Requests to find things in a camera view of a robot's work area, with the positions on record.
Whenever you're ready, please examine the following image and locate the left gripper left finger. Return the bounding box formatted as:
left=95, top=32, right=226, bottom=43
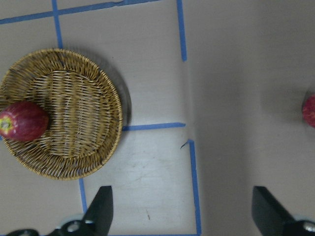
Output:
left=83, top=186, right=114, bottom=236

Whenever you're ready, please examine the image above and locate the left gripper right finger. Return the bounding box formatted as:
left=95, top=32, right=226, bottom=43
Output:
left=252, top=186, right=297, bottom=236

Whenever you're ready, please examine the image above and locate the yellow-red apple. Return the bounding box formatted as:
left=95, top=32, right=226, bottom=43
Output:
left=302, top=94, right=315, bottom=128

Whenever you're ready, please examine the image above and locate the woven wicker basket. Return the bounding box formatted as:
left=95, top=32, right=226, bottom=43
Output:
left=0, top=49, right=123, bottom=180

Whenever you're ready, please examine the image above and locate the dark red basket apple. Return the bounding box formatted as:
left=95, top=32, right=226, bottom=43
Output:
left=0, top=101, right=49, bottom=142

